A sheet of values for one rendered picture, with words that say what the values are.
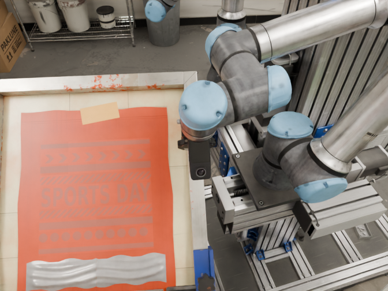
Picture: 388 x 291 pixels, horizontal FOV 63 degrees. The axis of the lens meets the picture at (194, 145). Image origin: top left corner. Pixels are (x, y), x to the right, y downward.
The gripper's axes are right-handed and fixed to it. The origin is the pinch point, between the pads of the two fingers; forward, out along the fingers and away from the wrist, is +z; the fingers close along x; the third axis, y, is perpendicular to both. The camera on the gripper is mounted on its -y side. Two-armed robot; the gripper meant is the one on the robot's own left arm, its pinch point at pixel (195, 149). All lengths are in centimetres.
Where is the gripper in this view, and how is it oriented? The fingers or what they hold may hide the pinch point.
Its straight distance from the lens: 83.9
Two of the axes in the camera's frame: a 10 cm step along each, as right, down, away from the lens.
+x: -10.0, 0.5, -0.5
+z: -0.4, 1.7, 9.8
